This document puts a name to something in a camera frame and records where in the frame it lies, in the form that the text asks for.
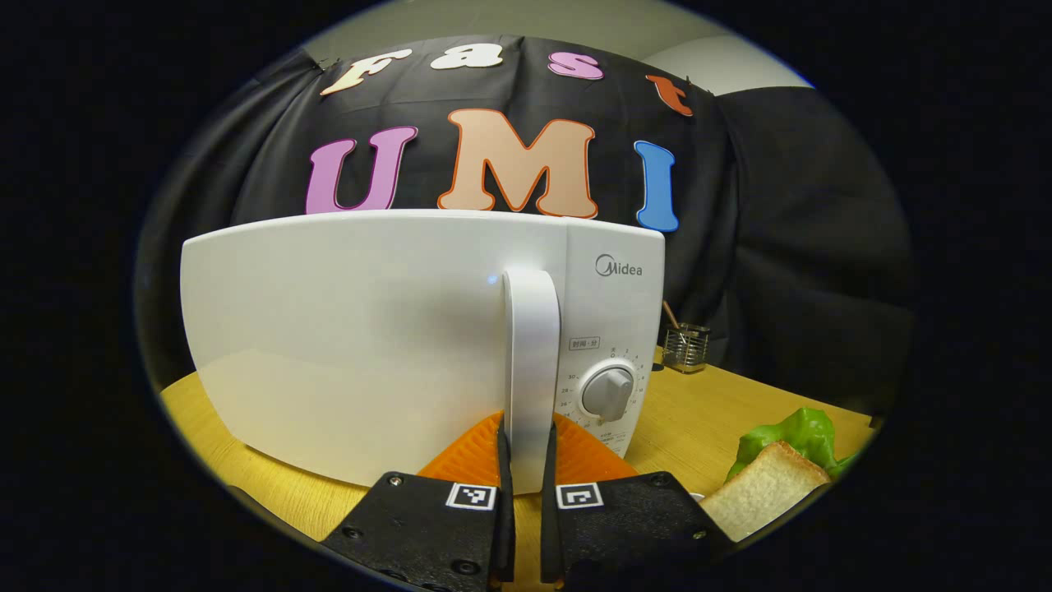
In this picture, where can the glass holder cup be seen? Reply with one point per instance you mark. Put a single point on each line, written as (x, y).
(686, 349)

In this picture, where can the black backdrop cloth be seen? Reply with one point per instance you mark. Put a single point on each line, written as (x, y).
(781, 247)

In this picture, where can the white microwave oven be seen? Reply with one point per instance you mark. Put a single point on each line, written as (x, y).
(329, 329)

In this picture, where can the white bread slice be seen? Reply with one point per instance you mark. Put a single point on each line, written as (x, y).
(764, 489)

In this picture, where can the brown wooden stick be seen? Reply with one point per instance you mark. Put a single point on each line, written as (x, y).
(671, 316)

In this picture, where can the green lettuce leaf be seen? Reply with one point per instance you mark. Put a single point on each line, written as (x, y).
(801, 432)

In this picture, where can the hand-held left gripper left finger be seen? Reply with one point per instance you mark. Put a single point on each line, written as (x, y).
(501, 518)

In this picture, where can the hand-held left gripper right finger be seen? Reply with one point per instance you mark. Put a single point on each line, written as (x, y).
(551, 526)

